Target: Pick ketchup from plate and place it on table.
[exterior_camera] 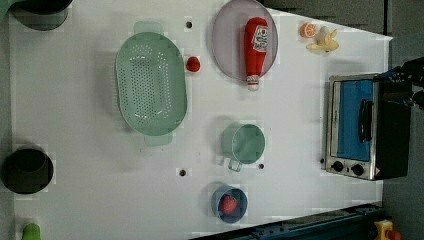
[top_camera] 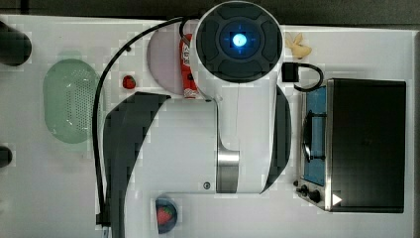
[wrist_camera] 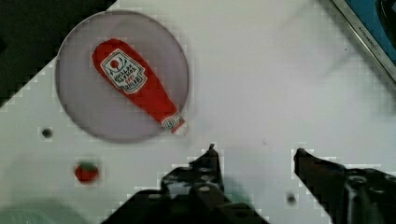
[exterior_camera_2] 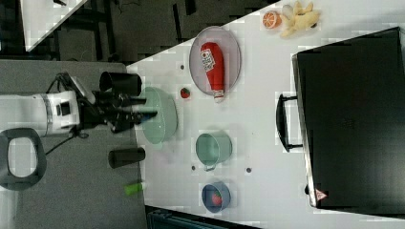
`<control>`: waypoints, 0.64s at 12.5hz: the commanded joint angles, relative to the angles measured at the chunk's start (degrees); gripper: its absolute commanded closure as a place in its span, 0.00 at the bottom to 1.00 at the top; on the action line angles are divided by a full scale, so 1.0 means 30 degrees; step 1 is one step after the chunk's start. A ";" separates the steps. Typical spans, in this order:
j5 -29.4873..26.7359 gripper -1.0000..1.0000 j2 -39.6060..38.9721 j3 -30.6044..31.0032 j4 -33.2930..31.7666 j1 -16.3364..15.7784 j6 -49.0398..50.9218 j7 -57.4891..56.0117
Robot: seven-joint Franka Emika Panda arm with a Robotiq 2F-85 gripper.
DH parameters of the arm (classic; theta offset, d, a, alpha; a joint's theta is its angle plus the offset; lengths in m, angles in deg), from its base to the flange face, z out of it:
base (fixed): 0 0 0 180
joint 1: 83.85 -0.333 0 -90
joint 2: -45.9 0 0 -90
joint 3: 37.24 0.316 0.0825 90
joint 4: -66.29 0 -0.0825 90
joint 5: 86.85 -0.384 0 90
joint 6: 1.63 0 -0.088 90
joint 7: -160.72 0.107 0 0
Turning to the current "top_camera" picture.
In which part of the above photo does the translucent purple plate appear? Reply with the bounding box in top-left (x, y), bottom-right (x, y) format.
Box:
top-left (147, 22), bottom-right (196, 97)

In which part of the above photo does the red strawberry toy on table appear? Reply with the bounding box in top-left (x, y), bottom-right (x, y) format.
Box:
top-left (123, 75), bottom-right (136, 89)

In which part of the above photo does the strawberry toy in bowl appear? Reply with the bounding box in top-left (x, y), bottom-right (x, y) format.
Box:
top-left (157, 206), bottom-right (173, 225)

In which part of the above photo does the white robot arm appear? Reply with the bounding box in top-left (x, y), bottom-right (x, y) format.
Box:
top-left (103, 1), bottom-right (289, 238)

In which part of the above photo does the red ketchup bottle toy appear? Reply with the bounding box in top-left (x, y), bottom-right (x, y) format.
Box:
top-left (179, 41), bottom-right (198, 98)

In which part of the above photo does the black cylinder upper left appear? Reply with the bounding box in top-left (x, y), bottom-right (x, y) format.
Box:
top-left (0, 22), bottom-right (32, 66)

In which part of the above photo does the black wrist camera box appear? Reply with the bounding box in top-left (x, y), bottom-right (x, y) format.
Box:
top-left (281, 62), bottom-right (299, 82)

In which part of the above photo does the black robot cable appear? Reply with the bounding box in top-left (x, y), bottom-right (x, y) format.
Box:
top-left (91, 16), bottom-right (186, 228)

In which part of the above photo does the blue bowl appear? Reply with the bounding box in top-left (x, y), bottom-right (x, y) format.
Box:
top-left (156, 197), bottom-right (177, 234)

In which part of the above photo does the yellow ginger toy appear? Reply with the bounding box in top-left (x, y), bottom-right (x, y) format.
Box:
top-left (285, 33), bottom-right (312, 60)

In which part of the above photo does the silver toaster oven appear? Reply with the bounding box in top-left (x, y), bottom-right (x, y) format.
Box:
top-left (294, 78), bottom-right (406, 213)

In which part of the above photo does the green perforated colander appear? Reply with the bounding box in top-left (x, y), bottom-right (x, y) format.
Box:
top-left (43, 59), bottom-right (99, 144)

